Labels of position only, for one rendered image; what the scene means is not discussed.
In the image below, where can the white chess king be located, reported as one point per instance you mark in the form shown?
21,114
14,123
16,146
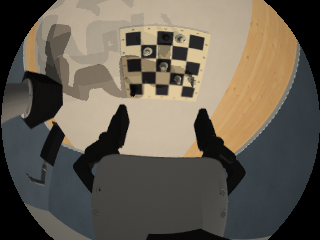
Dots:
181,39

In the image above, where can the chessboard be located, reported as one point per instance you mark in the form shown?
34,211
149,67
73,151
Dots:
185,60

